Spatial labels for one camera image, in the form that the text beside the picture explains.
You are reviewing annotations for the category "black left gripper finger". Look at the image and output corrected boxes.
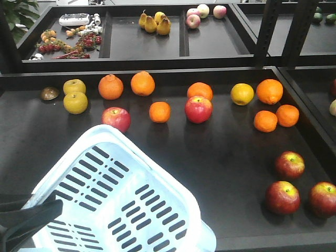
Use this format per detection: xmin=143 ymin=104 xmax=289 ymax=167
xmin=1 ymin=193 xmax=57 ymax=212
xmin=1 ymin=199 xmax=63 ymax=251

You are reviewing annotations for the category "light blue plastic basket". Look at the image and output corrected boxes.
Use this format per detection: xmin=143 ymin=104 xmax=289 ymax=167
xmin=25 ymin=125 xmax=216 ymax=251

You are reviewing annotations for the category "red yellow apple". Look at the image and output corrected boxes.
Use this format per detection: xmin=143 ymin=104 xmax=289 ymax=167
xmin=265 ymin=181 xmax=301 ymax=215
xmin=275 ymin=151 xmax=305 ymax=180
xmin=309 ymin=182 xmax=335 ymax=218

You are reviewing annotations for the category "brown half shell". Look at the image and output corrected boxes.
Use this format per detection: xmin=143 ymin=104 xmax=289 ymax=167
xmin=40 ymin=87 xmax=60 ymax=101

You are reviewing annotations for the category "yellow pear apple lower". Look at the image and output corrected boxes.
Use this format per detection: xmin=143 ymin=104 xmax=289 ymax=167
xmin=63 ymin=91 xmax=88 ymax=114

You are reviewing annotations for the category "yellow pear apple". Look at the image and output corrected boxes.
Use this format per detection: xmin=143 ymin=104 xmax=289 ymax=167
xmin=63 ymin=79 xmax=86 ymax=94
xmin=63 ymin=91 xmax=88 ymax=114

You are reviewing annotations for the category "yellow pear apple upper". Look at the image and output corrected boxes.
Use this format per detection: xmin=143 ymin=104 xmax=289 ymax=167
xmin=63 ymin=79 xmax=86 ymax=94

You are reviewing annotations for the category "red apple far left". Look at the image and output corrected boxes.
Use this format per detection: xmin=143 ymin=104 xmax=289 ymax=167
xmin=101 ymin=107 xmax=131 ymax=133

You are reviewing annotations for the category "orange with knob left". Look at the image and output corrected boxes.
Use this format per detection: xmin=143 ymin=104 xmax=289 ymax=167
xmin=98 ymin=74 xmax=124 ymax=100

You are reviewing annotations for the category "orange with knob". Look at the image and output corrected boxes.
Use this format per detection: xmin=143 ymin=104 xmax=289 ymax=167
xmin=131 ymin=71 xmax=155 ymax=97
xmin=98 ymin=74 xmax=124 ymax=100

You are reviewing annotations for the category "small orange centre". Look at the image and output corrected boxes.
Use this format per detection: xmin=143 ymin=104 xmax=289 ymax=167
xmin=149 ymin=102 xmax=171 ymax=123

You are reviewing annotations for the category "small orange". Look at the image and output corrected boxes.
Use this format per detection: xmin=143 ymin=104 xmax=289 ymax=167
xmin=254 ymin=110 xmax=278 ymax=133
xmin=149 ymin=102 xmax=171 ymax=123
xmin=276 ymin=104 xmax=299 ymax=127

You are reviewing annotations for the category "green potted plant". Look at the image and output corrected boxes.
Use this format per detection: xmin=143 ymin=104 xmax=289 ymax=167
xmin=1 ymin=0 xmax=40 ymax=43

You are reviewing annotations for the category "white electronic device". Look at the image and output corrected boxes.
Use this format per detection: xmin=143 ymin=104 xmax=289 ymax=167
xmin=59 ymin=13 xmax=90 ymax=26

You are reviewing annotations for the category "red apple middle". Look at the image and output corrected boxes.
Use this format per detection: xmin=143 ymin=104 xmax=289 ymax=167
xmin=185 ymin=96 xmax=213 ymax=124

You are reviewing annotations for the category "orange behind middle apple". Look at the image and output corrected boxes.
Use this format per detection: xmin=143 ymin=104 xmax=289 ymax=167
xmin=187 ymin=82 xmax=213 ymax=101

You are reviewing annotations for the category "yellow brown pears group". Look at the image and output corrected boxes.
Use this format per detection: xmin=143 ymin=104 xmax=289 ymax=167
xmin=138 ymin=10 xmax=171 ymax=36

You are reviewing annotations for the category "black wooden produce stand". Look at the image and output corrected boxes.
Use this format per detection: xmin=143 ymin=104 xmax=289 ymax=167
xmin=1 ymin=5 xmax=335 ymax=251

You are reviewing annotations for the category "yellow orange citrus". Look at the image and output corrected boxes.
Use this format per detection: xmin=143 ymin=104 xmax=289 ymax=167
xmin=230 ymin=83 xmax=254 ymax=106

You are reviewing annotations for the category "small orange lower left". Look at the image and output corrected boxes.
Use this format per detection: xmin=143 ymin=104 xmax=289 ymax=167
xmin=254 ymin=110 xmax=278 ymax=133

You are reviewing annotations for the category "pink apple back left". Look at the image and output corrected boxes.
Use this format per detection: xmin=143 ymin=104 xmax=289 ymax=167
xmin=186 ymin=14 xmax=201 ymax=29

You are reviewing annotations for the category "pink apple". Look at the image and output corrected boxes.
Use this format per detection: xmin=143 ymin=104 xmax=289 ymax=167
xmin=213 ymin=5 xmax=227 ymax=19
xmin=186 ymin=14 xmax=201 ymax=29
xmin=197 ymin=4 xmax=209 ymax=19

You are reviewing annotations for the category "large orange right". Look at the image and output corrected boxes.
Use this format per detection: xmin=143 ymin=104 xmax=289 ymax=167
xmin=256 ymin=79 xmax=284 ymax=105

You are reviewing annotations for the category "pink apple back middle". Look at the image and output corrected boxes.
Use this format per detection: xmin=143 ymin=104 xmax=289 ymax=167
xmin=197 ymin=4 xmax=209 ymax=19

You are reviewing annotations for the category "small orange lower right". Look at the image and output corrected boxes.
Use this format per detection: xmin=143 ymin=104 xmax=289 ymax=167
xmin=276 ymin=104 xmax=299 ymax=127

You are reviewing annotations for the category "pink apple back right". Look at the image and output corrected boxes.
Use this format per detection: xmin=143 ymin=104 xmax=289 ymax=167
xmin=213 ymin=5 xmax=227 ymax=19

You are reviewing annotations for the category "avocados group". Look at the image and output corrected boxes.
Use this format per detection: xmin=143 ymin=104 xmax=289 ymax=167
xmin=312 ymin=7 xmax=336 ymax=25

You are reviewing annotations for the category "black upright post right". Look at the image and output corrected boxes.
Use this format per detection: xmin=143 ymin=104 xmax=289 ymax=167
xmin=281 ymin=0 xmax=319 ymax=67

